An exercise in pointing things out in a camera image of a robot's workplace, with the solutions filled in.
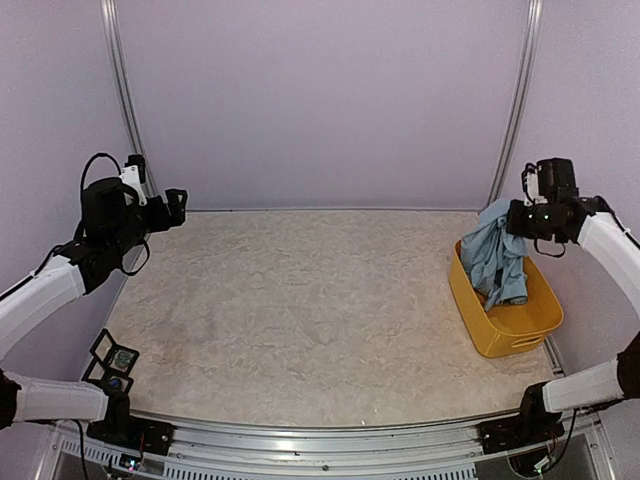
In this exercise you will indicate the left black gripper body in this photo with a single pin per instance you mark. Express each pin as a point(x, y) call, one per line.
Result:
point(161, 221)

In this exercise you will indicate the light blue printed t-shirt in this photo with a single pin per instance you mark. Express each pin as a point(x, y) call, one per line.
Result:
point(493, 258)

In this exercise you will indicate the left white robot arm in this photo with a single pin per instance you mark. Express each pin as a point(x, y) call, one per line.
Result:
point(116, 217)

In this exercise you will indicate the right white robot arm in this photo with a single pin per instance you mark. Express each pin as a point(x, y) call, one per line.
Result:
point(597, 233)

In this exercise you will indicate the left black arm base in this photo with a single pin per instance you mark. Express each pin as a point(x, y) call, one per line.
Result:
point(119, 427)

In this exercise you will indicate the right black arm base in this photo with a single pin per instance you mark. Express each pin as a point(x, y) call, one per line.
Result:
point(532, 424)

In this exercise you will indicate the upper black brooch case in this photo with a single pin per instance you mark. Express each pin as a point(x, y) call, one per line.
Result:
point(105, 348)

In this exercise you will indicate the black brooch case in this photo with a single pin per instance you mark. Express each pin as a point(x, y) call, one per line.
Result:
point(99, 375)
point(105, 348)

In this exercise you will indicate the green brooch in case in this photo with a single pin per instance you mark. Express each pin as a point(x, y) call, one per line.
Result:
point(122, 360)

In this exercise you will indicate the lower black brooch case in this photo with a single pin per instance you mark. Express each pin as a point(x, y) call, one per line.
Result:
point(99, 375)

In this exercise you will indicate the yellow plastic basket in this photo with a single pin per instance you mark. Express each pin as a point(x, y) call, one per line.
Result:
point(506, 329)

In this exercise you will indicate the left aluminium frame post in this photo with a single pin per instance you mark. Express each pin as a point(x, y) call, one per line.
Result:
point(124, 96)

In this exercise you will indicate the aluminium frame post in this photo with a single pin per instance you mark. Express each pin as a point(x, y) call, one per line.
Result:
point(518, 103)
point(124, 96)

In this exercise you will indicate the front aluminium rail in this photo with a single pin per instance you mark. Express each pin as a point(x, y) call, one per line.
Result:
point(450, 449)

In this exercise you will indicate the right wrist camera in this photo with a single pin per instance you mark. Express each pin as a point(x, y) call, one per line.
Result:
point(548, 181)

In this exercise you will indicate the right aluminium frame post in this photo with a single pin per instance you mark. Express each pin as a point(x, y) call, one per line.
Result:
point(518, 103)

